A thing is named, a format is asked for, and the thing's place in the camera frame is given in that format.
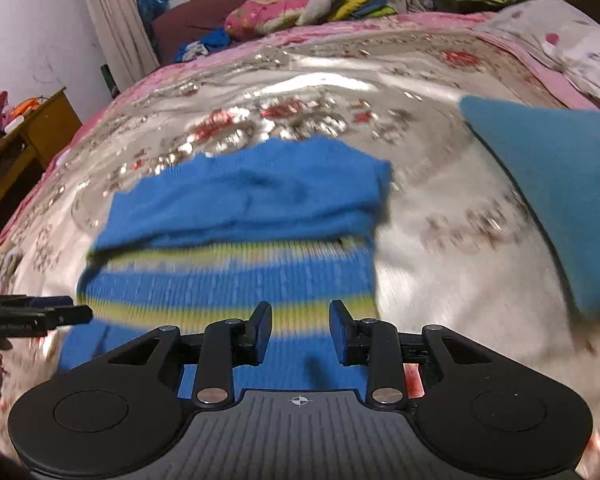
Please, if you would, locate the maroon sofa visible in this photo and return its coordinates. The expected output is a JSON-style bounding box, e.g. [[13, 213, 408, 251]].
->
[[151, 0, 247, 66]]

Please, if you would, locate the blue striped knit sweater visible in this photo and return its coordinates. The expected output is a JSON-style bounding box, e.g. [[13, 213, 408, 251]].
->
[[59, 136, 392, 391]]

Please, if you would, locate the blue crumpled cloth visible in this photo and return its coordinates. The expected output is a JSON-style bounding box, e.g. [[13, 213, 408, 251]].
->
[[173, 27, 232, 63]]

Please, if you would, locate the pink floral folded quilt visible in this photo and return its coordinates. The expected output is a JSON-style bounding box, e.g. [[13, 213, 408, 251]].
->
[[224, 0, 339, 41]]

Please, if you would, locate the teal folded garment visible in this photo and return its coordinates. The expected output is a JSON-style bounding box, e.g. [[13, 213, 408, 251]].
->
[[460, 96, 600, 316]]

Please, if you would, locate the silver floral bedspread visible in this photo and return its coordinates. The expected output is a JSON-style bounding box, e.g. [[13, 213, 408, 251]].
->
[[0, 20, 600, 479]]

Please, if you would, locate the beige curtain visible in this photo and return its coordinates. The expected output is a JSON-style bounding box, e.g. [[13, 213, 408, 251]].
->
[[85, 0, 159, 92]]

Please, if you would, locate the wooden bedside cabinet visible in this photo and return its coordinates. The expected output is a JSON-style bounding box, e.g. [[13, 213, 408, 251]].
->
[[0, 88, 82, 203]]

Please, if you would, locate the yellow green folded clothes stack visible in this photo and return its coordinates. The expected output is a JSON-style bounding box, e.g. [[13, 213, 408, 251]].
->
[[326, 0, 396, 22]]

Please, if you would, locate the white floral pillow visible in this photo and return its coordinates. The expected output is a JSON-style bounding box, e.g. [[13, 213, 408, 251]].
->
[[477, 0, 600, 102]]

